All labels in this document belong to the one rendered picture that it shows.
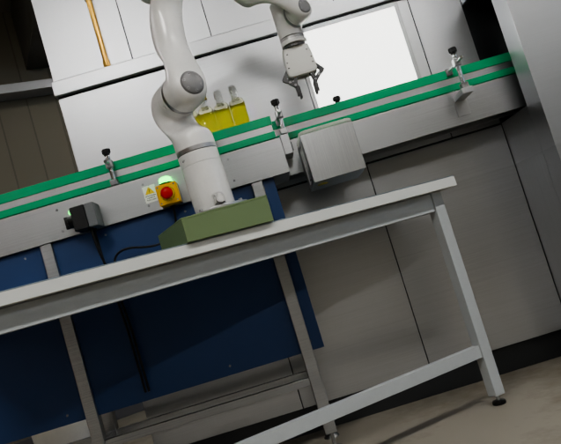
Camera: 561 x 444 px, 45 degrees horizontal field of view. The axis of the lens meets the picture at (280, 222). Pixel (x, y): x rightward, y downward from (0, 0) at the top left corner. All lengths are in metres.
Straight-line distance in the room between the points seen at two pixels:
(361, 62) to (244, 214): 1.03
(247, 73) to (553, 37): 1.09
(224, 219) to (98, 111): 1.03
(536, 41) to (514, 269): 0.84
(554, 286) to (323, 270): 0.88
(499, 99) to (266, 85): 0.86
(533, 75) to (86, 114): 1.63
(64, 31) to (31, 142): 2.25
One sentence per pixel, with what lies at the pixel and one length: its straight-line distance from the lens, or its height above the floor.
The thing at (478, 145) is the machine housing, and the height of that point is 0.86.
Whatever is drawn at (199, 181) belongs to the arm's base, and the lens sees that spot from 1.92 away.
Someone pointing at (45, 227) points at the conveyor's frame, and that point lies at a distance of 2.39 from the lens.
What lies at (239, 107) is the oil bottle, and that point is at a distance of 2.46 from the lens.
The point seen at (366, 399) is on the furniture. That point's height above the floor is 0.18.
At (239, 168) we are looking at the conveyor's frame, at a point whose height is 0.98.
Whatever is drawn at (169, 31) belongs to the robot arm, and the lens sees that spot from 2.06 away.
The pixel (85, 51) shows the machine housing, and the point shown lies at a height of 1.65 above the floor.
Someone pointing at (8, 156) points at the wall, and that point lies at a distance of 4.99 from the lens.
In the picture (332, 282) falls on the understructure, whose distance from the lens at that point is 2.57.
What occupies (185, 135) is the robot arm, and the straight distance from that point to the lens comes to 1.95.
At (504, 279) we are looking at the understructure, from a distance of 2.70.
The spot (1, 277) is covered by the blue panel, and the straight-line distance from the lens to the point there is 2.45.
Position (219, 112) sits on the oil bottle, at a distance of 2.47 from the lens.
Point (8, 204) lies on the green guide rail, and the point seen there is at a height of 1.09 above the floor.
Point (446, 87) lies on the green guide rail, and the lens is 2.54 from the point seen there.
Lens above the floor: 0.59
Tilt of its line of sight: 5 degrees up
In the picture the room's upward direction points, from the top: 17 degrees counter-clockwise
